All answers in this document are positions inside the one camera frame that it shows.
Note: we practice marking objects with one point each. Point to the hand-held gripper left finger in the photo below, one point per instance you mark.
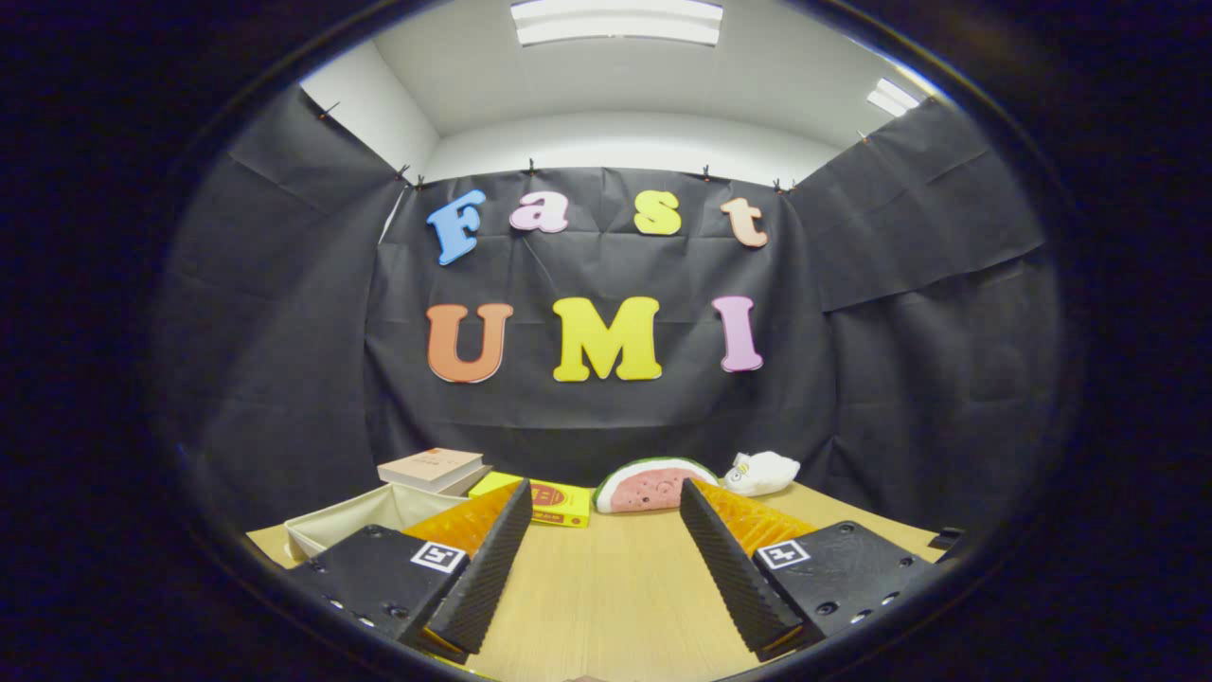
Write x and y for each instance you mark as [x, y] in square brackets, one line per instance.
[488, 568]

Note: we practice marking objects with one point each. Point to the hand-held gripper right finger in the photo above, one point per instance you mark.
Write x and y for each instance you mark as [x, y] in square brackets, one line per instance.
[734, 578]

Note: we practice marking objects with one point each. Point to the cream fabric storage box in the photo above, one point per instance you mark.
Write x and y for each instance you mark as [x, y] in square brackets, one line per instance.
[350, 521]

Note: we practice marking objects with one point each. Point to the yellow book with red circle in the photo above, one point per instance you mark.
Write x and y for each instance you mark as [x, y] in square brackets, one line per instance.
[559, 502]

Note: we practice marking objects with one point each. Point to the white plush toy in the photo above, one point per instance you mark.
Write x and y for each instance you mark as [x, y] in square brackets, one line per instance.
[767, 472]

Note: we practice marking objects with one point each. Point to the watermelon slice plush toy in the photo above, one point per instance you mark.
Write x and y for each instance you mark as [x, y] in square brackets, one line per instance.
[649, 488]

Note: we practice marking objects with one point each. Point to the black backdrop cloth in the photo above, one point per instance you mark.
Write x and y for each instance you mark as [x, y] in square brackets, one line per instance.
[615, 417]

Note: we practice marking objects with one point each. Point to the black table clamp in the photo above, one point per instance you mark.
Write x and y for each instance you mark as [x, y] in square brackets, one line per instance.
[947, 538]

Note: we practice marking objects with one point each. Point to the small ceiling light panel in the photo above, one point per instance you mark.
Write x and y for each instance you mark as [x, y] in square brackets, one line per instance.
[892, 98]

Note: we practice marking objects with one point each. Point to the long ceiling light panel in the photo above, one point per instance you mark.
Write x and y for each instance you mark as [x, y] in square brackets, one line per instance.
[615, 24]

